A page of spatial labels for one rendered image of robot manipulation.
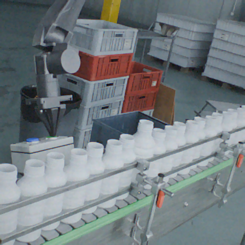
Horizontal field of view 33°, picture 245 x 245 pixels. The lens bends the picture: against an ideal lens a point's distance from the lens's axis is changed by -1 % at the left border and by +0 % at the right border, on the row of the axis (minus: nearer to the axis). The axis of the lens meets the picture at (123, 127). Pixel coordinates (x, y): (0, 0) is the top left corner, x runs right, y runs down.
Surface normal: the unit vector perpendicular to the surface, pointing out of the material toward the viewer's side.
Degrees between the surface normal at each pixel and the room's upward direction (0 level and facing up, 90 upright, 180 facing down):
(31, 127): 94
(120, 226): 90
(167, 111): 100
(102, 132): 90
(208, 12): 90
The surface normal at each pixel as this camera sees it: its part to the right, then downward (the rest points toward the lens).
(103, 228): 0.74, 0.37
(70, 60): 0.73, 0.02
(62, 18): 0.53, 0.53
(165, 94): -0.65, 0.37
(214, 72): -0.62, 0.16
